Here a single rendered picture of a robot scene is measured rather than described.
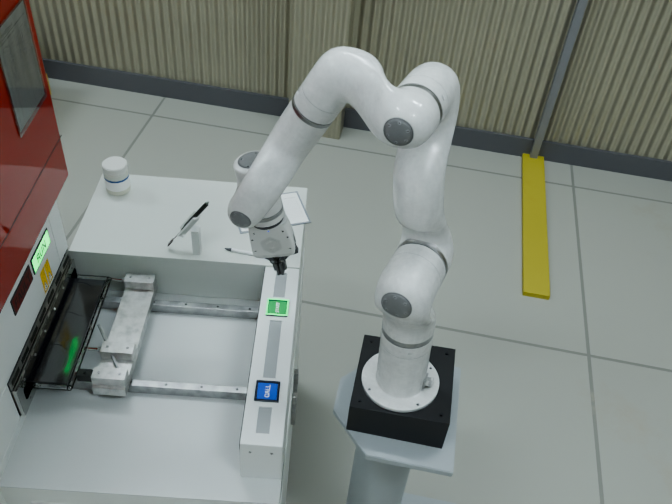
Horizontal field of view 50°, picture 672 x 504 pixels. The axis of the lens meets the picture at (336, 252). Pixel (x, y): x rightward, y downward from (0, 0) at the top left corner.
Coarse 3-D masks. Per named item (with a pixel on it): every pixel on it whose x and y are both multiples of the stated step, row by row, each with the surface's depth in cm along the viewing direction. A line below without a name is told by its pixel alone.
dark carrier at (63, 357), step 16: (80, 288) 194; (96, 288) 194; (64, 304) 189; (80, 304) 190; (96, 304) 190; (64, 320) 185; (80, 320) 186; (48, 336) 181; (64, 336) 181; (80, 336) 182; (48, 352) 178; (64, 352) 178; (32, 368) 174; (48, 368) 174; (64, 368) 174; (64, 384) 172
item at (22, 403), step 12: (72, 264) 195; (60, 288) 187; (48, 312) 181; (48, 324) 180; (36, 336) 175; (36, 348) 174; (24, 372) 168; (24, 384) 168; (12, 396) 165; (24, 396) 168; (24, 408) 169
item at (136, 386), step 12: (84, 384) 178; (132, 384) 178; (144, 384) 179; (156, 384) 179; (168, 384) 179; (180, 384) 179; (192, 384) 180; (204, 384) 180; (192, 396) 180; (204, 396) 180; (216, 396) 180; (228, 396) 180; (240, 396) 180
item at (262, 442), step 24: (264, 288) 190; (288, 288) 191; (264, 312) 184; (288, 312) 185; (264, 336) 178; (288, 336) 179; (264, 360) 173; (288, 360) 173; (288, 384) 168; (264, 408) 164; (264, 432) 159; (240, 456) 160; (264, 456) 159
